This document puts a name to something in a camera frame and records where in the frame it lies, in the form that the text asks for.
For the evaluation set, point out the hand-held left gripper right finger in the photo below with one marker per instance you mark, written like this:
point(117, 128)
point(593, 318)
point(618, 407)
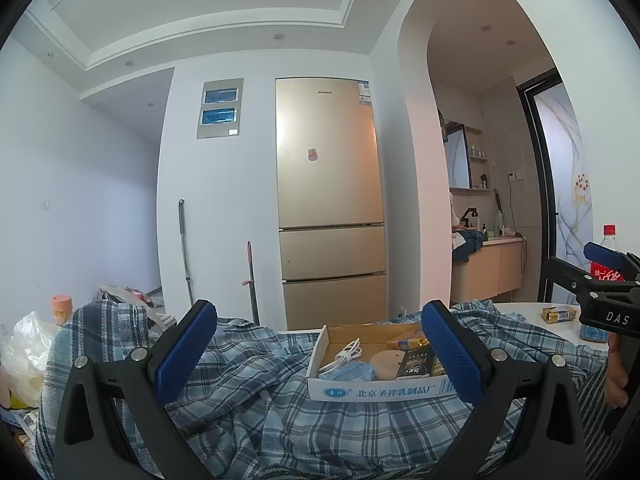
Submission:
point(450, 355)

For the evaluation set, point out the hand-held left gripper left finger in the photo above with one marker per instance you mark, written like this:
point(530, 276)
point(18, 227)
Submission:
point(185, 355)

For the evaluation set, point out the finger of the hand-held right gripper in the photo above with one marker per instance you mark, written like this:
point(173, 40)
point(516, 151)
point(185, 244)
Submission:
point(607, 260)
point(595, 287)

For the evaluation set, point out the small black box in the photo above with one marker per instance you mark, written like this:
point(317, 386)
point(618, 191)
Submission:
point(414, 362)

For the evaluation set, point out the yellow snack packet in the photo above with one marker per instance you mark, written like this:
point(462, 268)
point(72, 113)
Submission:
point(405, 343)

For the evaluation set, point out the tan oval case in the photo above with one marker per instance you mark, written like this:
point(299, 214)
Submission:
point(386, 366)

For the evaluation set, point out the cardboard box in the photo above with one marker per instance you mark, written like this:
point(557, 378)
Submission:
point(360, 390)

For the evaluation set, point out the blue tissue pack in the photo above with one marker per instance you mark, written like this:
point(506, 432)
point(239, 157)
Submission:
point(347, 372)

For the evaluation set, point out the person's right hand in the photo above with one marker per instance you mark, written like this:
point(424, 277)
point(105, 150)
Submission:
point(615, 380)

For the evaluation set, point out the red drink bottle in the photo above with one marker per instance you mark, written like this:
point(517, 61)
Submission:
point(607, 250)

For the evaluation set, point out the blue packet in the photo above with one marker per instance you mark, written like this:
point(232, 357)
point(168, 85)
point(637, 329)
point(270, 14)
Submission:
point(594, 334)

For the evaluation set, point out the gold blue cigarette pack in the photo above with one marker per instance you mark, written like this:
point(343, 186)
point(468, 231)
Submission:
point(559, 314)

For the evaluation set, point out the printed glass door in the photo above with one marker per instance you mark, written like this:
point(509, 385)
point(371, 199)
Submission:
point(570, 185)

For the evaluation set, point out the beige vanity cabinet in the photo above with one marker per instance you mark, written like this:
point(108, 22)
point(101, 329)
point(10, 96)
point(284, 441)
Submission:
point(487, 272)

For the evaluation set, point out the striped grey cloth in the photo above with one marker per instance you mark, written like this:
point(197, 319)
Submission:
point(595, 410)

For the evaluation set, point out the white hair dryer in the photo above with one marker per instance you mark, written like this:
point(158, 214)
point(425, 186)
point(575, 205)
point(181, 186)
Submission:
point(507, 232)

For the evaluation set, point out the dark blue clothes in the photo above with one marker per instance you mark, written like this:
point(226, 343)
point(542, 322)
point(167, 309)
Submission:
point(467, 245)

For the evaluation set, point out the blue plaid cloth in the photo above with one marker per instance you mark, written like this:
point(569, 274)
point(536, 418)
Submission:
point(280, 420)

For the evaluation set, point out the peach plastic bottle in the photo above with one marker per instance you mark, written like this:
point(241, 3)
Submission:
point(61, 310)

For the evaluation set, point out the black faucet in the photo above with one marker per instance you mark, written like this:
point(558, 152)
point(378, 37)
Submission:
point(468, 217)

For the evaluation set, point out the white plastic bag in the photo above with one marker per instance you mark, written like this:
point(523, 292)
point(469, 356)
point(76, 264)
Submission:
point(27, 360)

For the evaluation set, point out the bathroom mirror cabinet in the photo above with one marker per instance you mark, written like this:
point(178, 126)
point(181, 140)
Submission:
point(457, 155)

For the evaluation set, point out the gold refrigerator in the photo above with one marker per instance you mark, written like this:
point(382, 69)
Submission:
point(330, 200)

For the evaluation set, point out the pink fridge magnet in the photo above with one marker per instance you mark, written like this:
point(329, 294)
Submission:
point(312, 154)

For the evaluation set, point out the fridge label sticker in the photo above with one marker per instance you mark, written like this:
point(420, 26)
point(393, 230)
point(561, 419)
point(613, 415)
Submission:
point(365, 92)

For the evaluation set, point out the black door frame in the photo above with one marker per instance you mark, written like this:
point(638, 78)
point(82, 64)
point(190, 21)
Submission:
point(537, 185)

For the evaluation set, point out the wall power outlet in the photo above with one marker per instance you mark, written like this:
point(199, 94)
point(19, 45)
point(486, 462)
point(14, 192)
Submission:
point(516, 176)

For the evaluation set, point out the bathroom wall shelf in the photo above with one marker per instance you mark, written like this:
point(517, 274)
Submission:
point(479, 157)

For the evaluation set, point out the grey wall electrical panel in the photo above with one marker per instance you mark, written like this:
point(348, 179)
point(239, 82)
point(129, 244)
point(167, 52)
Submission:
point(219, 108)

